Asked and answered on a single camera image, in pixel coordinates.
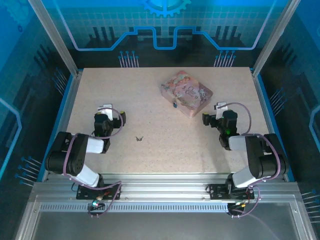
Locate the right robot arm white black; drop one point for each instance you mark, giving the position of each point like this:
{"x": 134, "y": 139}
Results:
{"x": 255, "y": 155}

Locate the pink illustrated box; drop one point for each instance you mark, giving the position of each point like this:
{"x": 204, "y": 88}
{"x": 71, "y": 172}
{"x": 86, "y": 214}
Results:
{"x": 190, "y": 92}

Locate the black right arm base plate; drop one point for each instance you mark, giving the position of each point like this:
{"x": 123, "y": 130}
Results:
{"x": 216, "y": 191}

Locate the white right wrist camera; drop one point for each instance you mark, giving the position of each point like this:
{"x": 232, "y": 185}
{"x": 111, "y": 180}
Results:
{"x": 222, "y": 105}

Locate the aluminium right side rail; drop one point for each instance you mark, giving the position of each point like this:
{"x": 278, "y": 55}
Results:
{"x": 263, "y": 110}

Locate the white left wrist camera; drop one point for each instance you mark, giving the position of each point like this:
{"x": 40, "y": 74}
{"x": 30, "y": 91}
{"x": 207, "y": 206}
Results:
{"x": 106, "y": 110}

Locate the small LED controller board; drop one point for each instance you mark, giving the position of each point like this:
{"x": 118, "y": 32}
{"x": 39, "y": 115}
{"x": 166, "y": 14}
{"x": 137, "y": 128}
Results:
{"x": 239, "y": 203}
{"x": 96, "y": 204}

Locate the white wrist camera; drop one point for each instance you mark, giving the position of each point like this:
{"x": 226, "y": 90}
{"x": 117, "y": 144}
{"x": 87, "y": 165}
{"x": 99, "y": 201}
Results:
{"x": 106, "y": 110}
{"x": 222, "y": 105}

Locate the aluminium left side rail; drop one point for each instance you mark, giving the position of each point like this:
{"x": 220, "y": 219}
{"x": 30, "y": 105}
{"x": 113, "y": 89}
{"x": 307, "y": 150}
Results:
{"x": 66, "y": 110}

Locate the aluminium corner post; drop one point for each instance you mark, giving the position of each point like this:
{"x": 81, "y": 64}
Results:
{"x": 53, "y": 37}
{"x": 275, "y": 37}

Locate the aluminium left corner post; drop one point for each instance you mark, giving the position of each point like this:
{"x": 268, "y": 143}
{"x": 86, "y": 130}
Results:
{"x": 53, "y": 37}

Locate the aluminium front frame rail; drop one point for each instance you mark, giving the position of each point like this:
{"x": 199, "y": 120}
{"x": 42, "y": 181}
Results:
{"x": 162, "y": 190}

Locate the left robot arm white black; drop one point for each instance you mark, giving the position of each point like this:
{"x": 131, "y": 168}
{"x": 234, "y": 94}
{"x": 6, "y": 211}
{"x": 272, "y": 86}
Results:
{"x": 75, "y": 155}

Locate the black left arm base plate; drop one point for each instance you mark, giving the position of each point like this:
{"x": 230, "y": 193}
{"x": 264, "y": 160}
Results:
{"x": 112, "y": 192}

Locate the aluminium right corner post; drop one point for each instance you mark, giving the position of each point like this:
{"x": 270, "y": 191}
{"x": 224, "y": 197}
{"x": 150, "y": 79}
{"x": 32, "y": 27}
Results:
{"x": 275, "y": 37}

